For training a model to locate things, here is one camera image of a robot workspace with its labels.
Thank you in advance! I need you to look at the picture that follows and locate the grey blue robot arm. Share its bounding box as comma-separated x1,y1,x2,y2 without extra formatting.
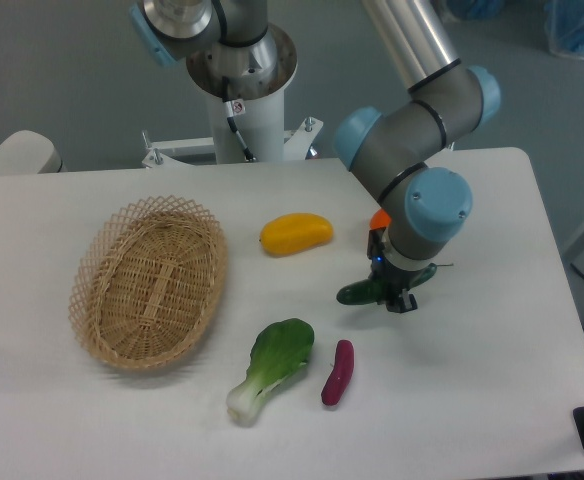
130,1,501,313

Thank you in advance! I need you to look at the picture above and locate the green cucumber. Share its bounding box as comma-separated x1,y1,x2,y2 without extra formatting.
336,263,438,305

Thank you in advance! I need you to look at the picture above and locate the white chair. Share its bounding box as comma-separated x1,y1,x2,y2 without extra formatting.
0,130,67,177

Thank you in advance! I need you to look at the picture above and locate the blue plastic bag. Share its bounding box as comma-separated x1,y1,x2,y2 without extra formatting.
543,0,584,60

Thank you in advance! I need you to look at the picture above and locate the green bok choy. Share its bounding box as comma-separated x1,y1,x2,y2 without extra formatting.
226,318,315,425

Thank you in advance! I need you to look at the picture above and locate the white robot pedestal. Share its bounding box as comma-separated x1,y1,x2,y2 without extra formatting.
142,24,323,168

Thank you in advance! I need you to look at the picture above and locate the woven wicker basket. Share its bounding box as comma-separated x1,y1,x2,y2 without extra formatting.
69,196,228,370

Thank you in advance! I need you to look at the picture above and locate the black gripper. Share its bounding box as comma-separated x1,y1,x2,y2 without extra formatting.
367,228,430,313

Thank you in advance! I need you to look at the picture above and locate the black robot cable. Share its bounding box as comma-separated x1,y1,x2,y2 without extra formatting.
220,75,257,163

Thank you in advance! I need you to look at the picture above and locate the orange fruit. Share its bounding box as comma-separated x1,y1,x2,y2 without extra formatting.
369,209,391,230

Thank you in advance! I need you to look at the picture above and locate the purple sweet potato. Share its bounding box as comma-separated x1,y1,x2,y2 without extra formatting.
321,339,355,407

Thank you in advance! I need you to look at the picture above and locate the yellow mango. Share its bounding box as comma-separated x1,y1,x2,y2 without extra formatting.
259,213,333,256

